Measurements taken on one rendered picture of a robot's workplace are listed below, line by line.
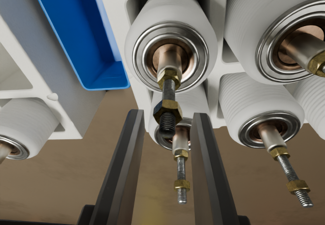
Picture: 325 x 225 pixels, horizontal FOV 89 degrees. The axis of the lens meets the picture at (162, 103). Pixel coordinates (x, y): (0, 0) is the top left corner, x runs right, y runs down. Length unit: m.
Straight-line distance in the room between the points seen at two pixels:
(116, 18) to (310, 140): 0.77
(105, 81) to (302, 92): 0.37
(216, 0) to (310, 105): 0.20
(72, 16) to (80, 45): 0.05
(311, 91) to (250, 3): 0.17
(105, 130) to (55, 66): 0.38
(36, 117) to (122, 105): 0.27
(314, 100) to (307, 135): 0.50
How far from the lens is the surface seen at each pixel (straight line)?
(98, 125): 0.68
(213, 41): 0.17
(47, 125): 0.39
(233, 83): 0.28
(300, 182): 0.23
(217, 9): 0.23
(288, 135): 0.29
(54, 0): 0.38
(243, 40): 0.18
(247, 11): 0.20
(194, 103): 0.23
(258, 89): 0.25
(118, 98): 0.55
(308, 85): 0.33
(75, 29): 0.40
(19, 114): 0.38
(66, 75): 0.39
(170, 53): 0.16
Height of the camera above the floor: 0.40
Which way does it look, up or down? 49 degrees down
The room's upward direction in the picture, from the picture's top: 175 degrees counter-clockwise
